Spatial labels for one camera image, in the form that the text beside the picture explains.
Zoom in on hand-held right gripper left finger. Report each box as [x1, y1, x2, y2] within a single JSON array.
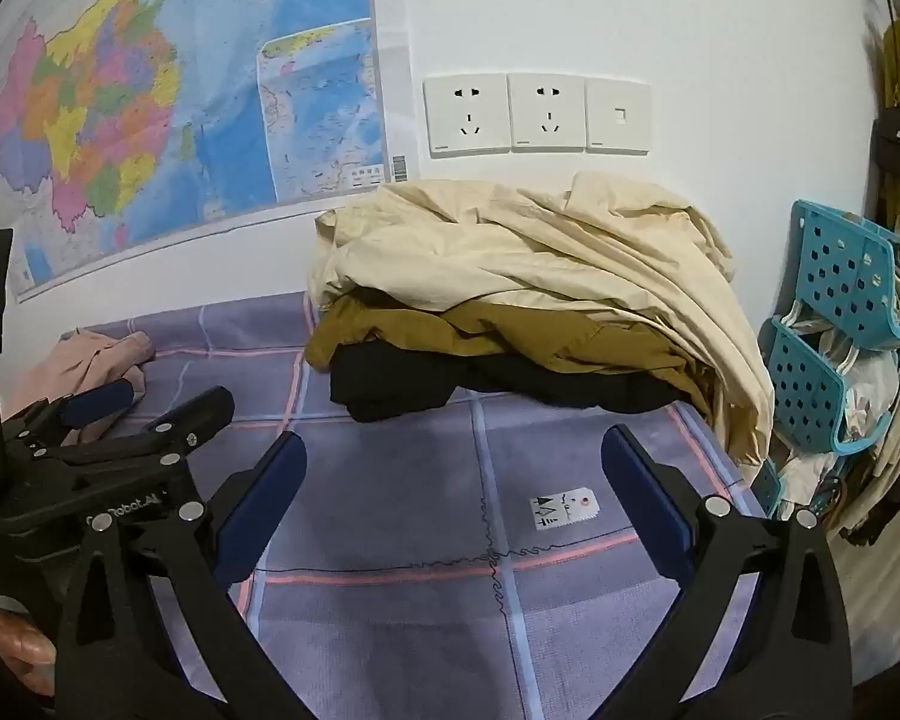
[[52, 433, 308, 720]]

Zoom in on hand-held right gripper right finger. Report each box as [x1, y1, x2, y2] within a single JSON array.
[[600, 424, 852, 720]]

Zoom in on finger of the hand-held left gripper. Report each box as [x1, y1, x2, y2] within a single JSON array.
[[39, 386, 237, 479], [0, 379, 137, 460]]

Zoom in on tan brown shorts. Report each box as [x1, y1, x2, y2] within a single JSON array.
[[4, 330, 156, 445]]

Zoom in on cream jacket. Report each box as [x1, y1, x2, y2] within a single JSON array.
[[305, 171, 775, 470]]

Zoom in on person's left hand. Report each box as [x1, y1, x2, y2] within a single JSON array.
[[0, 598, 58, 700]]

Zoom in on white paper tag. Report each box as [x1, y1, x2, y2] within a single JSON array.
[[531, 486, 599, 533]]

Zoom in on teal perforated plastic basket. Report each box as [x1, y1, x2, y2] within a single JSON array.
[[754, 457, 786, 523], [787, 199, 900, 351], [765, 315, 899, 455]]

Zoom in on purple plaid bed sheet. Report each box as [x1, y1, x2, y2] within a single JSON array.
[[15, 289, 773, 720]]

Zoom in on black garment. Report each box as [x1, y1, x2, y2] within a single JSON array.
[[328, 341, 695, 425]]

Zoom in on olive brown garment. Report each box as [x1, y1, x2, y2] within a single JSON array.
[[305, 292, 710, 410]]

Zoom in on teal plastic hanging baskets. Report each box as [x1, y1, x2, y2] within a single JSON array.
[[778, 217, 900, 550]]

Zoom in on colourful wall map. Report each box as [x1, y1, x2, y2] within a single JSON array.
[[0, 0, 413, 305]]

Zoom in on white wall plate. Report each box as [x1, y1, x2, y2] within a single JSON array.
[[585, 77, 654, 152]]

